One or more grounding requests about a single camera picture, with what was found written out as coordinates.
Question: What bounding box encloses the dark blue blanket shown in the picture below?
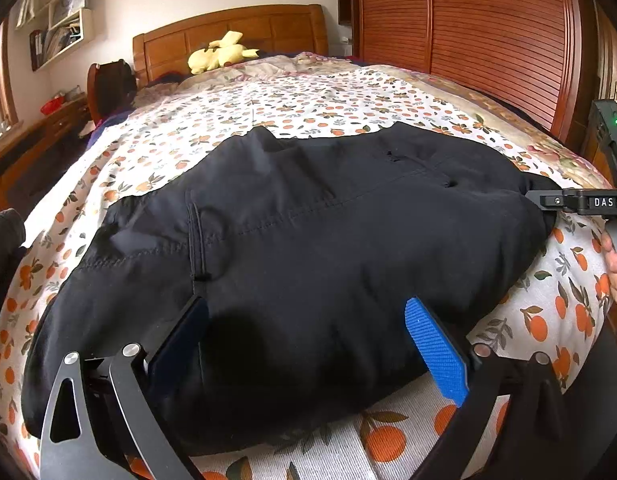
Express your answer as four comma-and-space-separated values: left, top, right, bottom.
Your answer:
86, 110, 139, 151

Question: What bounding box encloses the long wooden desk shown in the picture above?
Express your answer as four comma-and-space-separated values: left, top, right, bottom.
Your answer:
0, 97, 96, 216

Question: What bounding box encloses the wooden chair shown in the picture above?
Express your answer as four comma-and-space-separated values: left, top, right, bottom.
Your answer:
87, 60, 138, 127

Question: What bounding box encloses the white wall shelf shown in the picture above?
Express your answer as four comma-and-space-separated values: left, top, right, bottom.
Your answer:
13, 0, 95, 72

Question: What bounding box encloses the yellow plush toy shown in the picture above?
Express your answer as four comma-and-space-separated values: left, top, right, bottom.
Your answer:
187, 31, 260, 75

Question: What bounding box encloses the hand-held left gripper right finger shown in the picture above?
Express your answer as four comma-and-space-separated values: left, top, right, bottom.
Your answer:
403, 297, 589, 480

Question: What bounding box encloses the floral quilt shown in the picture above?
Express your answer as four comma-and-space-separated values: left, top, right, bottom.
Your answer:
138, 51, 609, 186

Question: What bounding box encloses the wooden louvered wardrobe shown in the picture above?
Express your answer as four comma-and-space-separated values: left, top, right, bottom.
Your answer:
337, 0, 617, 161

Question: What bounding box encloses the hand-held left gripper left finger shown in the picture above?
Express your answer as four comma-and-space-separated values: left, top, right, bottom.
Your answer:
38, 295, 210, 480

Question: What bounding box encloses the brown furry cloth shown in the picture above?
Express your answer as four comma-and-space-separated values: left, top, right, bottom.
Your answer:
138, 71, 190, 95

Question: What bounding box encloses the black bag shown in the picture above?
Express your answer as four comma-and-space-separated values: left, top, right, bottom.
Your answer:
94, 61, 137, 116

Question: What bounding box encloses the wooden bed headboard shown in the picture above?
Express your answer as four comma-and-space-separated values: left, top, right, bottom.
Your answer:
132, 4, 329, 86

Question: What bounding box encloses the black coat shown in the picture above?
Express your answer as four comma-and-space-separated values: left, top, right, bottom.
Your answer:
21, 125, 561, 456

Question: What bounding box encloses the orange print bed sheet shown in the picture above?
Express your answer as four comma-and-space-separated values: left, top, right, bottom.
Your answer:
0, 62, 617, 480

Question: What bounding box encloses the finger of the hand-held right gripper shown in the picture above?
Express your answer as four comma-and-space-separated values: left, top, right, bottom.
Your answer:
525, 187, 584, 216

